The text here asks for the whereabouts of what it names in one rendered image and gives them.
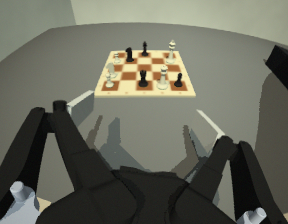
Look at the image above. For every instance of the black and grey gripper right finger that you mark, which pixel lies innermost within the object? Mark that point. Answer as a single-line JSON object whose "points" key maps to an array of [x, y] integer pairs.
{"points": [[253, 201]]}

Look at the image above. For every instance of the brown and cream chessboard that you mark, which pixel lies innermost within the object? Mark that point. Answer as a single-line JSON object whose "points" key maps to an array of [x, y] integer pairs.
{"points": [[128, 76]]}

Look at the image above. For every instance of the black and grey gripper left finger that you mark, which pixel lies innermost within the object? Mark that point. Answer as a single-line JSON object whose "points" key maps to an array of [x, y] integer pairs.
{"points": [[19, 171]]}

